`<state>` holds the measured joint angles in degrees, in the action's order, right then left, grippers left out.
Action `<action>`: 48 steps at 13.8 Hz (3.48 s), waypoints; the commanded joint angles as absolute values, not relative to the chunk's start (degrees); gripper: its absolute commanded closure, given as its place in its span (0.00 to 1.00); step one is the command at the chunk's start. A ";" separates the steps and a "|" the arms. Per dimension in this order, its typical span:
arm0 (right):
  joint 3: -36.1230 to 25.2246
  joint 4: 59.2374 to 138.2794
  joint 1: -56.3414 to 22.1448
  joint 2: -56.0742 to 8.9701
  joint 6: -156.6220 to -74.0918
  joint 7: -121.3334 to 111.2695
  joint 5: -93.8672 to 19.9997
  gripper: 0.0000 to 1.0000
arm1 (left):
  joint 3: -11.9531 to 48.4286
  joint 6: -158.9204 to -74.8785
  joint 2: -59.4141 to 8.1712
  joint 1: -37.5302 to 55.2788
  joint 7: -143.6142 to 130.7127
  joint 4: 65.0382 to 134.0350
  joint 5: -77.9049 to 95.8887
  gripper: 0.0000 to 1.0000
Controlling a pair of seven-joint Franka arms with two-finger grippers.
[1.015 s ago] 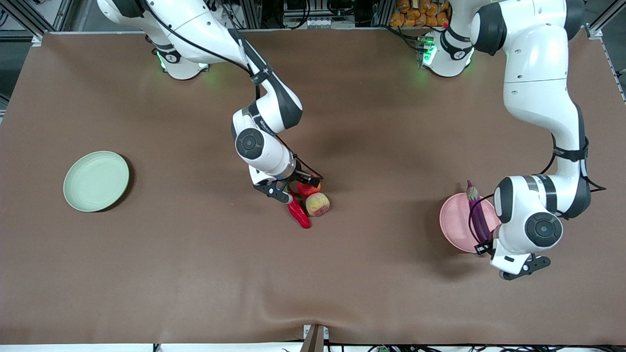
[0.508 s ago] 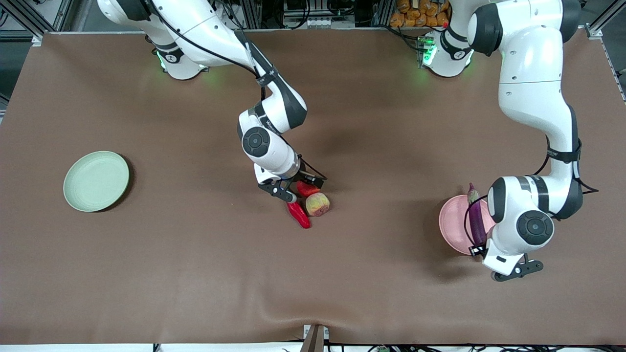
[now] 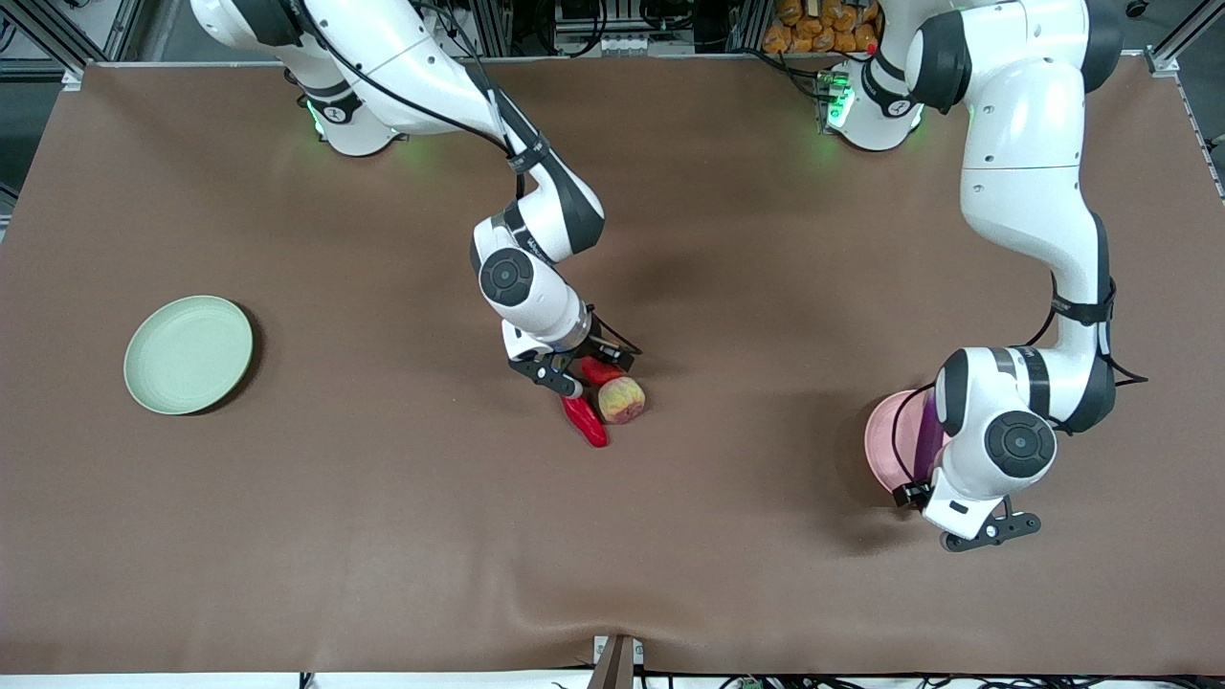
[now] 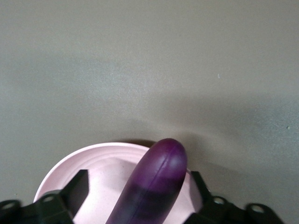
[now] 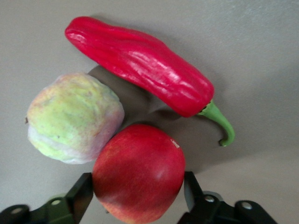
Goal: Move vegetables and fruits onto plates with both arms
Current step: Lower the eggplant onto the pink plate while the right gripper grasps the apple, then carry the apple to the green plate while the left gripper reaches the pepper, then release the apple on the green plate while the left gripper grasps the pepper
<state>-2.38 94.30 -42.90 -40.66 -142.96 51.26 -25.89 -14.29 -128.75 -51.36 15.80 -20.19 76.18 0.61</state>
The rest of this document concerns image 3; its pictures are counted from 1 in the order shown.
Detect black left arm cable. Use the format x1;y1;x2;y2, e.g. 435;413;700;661
890;273;1149;491

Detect orange snack bags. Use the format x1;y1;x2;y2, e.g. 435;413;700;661
763;0;881;54

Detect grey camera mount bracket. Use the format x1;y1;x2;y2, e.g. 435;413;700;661
587;633;645;689

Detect aluminium frame profile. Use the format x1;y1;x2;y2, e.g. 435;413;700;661
0;0;145;82
1146;0;1225;79

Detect pink round plate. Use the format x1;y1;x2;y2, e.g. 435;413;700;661
864;389;953;496

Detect green round plate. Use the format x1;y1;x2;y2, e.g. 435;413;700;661
123;295;255;416

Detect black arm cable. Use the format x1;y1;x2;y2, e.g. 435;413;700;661
890;273;1149;491
292;0;551;202

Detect red chili pepper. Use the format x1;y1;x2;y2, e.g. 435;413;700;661
560;392;610;449

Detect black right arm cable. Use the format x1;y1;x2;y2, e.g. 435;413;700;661
292;0;551;202

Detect white terminal block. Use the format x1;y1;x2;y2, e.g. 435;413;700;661
598;33;679;56

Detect yellow pink peach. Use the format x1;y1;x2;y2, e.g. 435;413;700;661
597;376;647;425

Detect purple eggplant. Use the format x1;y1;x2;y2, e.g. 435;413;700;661
912;390;950;484

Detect brown table mat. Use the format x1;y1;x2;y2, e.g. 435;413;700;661
0;56;1225;676

